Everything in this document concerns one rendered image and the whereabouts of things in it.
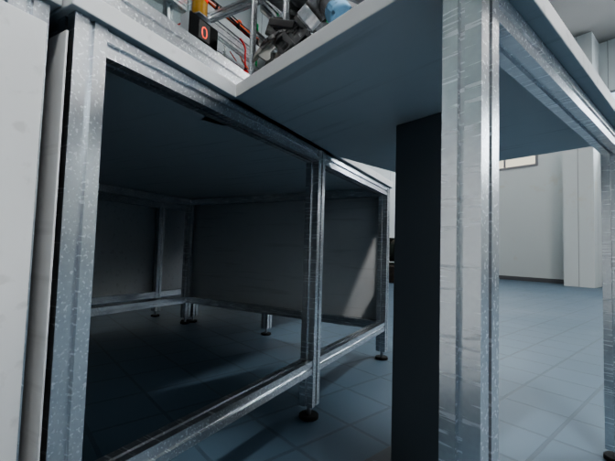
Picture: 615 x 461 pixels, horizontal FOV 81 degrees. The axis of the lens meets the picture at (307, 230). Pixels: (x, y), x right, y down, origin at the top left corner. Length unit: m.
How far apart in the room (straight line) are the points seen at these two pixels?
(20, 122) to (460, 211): 0.54
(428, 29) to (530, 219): 8.25
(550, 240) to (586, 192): 1.21
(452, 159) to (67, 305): 0.52
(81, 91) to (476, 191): 0.53
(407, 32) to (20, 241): 0.59
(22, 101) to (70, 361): 0.34
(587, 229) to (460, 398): 7.55
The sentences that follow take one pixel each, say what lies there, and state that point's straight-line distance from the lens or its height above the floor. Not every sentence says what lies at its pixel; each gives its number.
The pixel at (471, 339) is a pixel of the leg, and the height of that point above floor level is 0.42.
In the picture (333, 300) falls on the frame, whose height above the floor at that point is 0.25.
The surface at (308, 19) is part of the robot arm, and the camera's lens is 1.34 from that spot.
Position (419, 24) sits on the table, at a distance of 0.59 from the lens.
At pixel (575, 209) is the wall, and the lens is 8.02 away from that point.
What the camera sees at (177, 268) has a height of 0.34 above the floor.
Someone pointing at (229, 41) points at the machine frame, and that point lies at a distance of 3.02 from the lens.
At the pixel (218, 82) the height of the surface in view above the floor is 0.84.
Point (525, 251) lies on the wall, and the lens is 8.77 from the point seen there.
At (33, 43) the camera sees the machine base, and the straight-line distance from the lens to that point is 0.62.
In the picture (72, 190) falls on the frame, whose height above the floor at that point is 0.58.
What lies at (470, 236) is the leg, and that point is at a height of 0.53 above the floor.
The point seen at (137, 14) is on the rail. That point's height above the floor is 0.93.
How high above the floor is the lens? 0.51
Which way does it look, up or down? 3 degrees up
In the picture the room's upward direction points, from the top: 2 degrees clockwise
